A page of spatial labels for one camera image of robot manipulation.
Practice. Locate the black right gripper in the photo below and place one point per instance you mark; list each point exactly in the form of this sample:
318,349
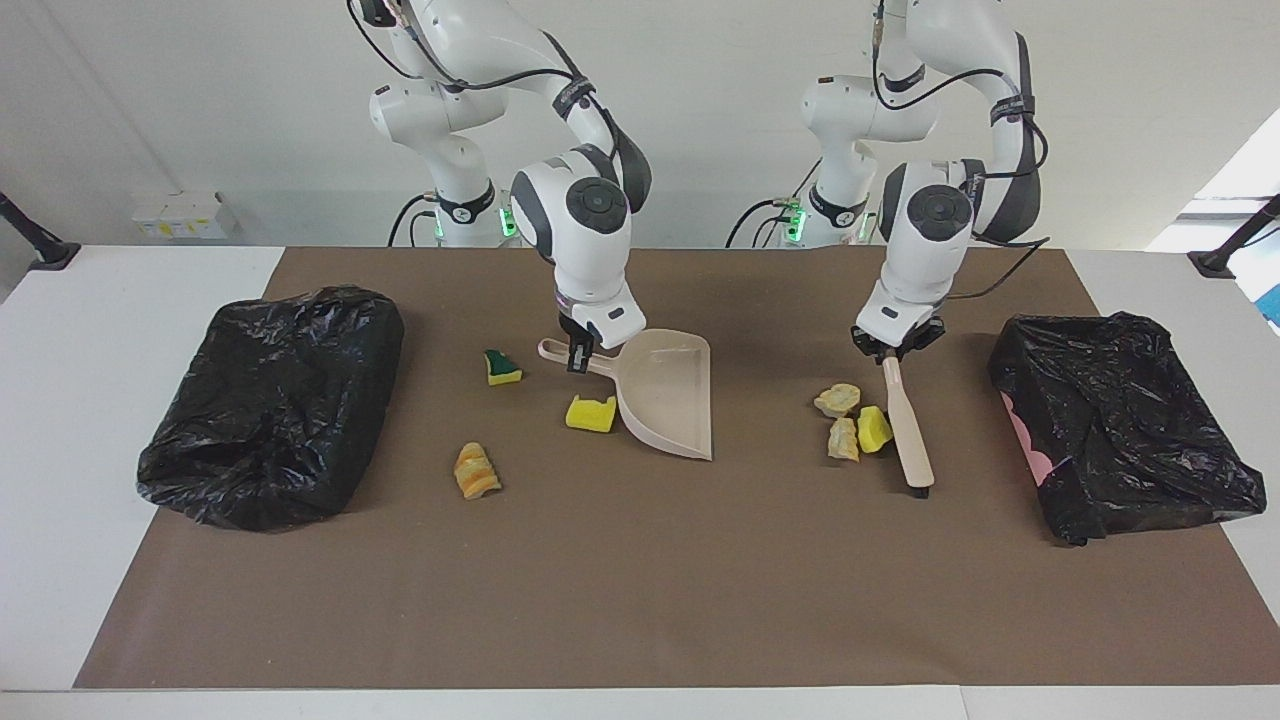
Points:
570,325

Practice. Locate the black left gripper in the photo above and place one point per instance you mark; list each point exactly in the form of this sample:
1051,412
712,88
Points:
895,347

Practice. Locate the notched yellow sponge piece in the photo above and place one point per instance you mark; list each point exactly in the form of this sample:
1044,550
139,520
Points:
588,414

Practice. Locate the green and yellow sponge piece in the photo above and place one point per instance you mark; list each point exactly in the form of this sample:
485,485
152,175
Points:
500,372

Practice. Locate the pale foam scrap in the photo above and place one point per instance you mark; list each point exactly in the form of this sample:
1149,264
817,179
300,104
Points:
844,440
838,400

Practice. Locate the beige hand brush black bristles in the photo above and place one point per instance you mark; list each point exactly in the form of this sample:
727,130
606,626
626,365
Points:
908,430

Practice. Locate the yellow sponge chunk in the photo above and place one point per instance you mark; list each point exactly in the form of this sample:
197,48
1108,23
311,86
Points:
875,430

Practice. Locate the beige plastic dustpan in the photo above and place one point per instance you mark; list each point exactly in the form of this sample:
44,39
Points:
665,390

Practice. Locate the striped orange bread piece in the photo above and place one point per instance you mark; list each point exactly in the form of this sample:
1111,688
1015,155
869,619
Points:
476,472

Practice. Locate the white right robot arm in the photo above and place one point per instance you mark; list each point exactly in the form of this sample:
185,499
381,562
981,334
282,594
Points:
590,210

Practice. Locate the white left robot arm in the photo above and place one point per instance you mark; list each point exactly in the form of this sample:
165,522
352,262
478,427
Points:
930,215

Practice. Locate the pink plastic bin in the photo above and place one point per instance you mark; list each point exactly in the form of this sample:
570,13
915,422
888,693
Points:
1030,445

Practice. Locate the black trash bag over pink bin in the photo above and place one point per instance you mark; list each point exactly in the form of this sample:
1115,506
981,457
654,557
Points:
1120,420

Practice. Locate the black trash bag bin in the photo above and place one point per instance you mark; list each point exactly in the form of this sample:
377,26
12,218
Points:
270,420

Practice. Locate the brown table mat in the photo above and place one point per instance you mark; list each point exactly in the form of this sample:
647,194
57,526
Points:
640,580

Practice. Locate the blue object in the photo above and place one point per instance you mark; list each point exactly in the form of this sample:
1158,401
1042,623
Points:
1273,305

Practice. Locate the black camera stand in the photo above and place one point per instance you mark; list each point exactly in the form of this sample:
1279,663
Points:
40,245
1225,255

